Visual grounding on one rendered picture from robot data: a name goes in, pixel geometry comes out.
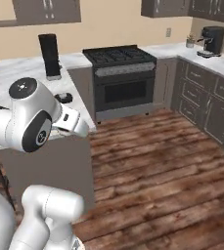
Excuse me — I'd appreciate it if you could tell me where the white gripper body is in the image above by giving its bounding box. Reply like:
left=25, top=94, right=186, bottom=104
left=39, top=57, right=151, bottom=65
left=52, top=111, right=90, bottom=139

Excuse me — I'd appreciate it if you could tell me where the grey island counter cabinet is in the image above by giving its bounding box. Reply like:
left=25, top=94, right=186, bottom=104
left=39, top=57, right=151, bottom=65
left=0, top=67, right=97, bottom=216

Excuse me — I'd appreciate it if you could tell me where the black oven range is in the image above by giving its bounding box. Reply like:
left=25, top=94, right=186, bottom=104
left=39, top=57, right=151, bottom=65
left=82, top=44, right=158, bottom=124

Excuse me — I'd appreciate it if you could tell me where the grey base cabinet run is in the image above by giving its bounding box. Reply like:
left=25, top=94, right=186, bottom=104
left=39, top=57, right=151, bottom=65
left=153, top=57, right=224, bottom=159

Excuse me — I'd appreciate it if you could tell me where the small potted plant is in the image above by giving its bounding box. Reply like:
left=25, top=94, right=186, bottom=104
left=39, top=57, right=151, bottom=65
left=185, top=33, right=197, bottom=49

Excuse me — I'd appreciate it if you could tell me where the black coffee machine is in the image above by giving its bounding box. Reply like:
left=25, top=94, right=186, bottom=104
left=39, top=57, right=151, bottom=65
left=196, top=25, right=224, bottom=59

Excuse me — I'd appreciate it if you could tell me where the grey wall cabinet with shelf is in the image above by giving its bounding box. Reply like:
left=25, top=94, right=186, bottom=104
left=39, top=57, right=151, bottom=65
left=0, top=0, right=82, bottom=28

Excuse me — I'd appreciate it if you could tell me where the grey wall cabinet run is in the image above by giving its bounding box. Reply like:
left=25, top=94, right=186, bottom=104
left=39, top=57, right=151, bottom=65
left=140, top=0, right=224, bottom=25

